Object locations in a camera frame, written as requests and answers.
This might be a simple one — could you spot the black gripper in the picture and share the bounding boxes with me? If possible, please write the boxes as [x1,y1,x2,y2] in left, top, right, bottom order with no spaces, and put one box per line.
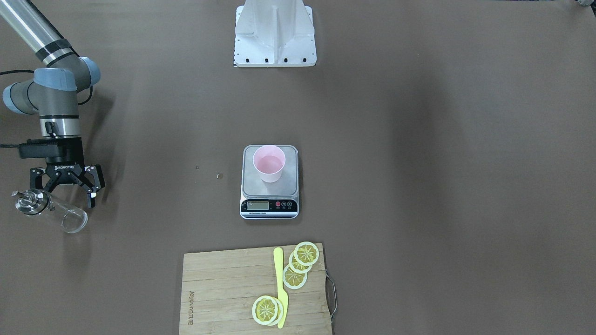
[30,138,106,208]

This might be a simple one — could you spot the pink plastic cup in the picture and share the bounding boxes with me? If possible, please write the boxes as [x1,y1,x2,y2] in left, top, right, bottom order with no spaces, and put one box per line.
[252,145,286,184]

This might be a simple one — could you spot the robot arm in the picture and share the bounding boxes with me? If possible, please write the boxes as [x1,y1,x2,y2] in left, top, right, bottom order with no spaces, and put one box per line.
[0,0,106,208]

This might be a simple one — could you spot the silver digital kitchen scale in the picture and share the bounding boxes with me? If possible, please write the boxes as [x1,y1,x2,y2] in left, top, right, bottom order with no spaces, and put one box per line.
[239,145,300,219]

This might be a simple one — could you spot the bamboo cutting board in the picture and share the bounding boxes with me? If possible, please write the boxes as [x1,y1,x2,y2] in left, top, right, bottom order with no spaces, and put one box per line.
[178,243,333,335]

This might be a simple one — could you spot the yellow plastic knife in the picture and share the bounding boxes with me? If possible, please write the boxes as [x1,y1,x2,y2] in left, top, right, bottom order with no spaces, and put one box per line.
[274,247,289,329]

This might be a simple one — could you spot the lemon slice by knife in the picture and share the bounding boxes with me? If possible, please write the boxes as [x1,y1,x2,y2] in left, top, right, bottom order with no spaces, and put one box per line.
[251,295,285,326]

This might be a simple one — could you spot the lemon slice middle stack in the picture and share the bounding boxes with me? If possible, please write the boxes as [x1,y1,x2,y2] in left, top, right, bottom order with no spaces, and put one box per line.
[289,252,312,274]

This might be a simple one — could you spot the lemon slice stack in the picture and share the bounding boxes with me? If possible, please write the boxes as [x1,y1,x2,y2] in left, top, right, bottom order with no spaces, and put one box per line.
[289,252,312,274]
[282,266,307,290]

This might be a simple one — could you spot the lemon slice top stack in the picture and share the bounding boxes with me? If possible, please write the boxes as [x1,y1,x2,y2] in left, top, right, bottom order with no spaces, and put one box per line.
[282,266,307,290]

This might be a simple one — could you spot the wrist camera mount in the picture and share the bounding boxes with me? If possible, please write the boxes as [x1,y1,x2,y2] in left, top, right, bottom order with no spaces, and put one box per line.
[18,139,64,159]

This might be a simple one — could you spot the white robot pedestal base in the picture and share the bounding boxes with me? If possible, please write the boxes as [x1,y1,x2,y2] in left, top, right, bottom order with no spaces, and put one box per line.
[233,0,317,67]

